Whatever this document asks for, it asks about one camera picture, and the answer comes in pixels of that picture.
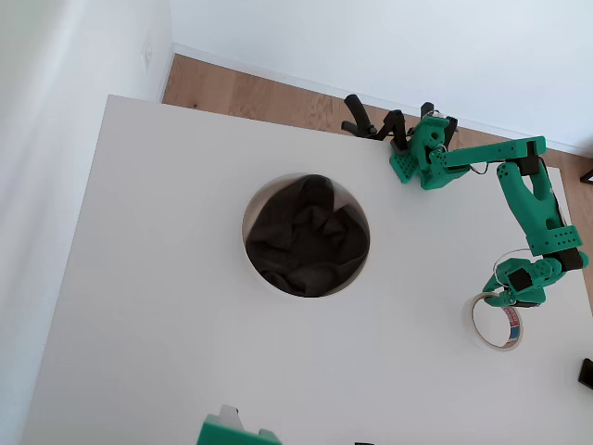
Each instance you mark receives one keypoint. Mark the cream masking tape roll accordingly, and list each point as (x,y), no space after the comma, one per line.
(468,320)

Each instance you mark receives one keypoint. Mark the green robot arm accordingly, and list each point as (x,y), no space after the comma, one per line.
(523,194)

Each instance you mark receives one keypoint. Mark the black table clamp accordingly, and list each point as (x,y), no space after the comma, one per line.
(359,113)
(425,111)

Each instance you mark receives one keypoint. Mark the black crumpled cloth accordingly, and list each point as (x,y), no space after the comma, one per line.
(306,241)

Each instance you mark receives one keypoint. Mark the round hole with black bag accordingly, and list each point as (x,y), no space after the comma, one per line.
(250,208)

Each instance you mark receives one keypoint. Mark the white plastic piece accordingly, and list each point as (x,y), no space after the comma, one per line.
(229,415)

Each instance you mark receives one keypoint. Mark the green printed plastic part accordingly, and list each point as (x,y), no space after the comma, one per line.
(222,433)

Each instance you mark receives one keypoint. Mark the black camera device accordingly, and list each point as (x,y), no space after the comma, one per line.
(587,373)

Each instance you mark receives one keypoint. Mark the black frame corner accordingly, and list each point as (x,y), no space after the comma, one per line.
(588,178)

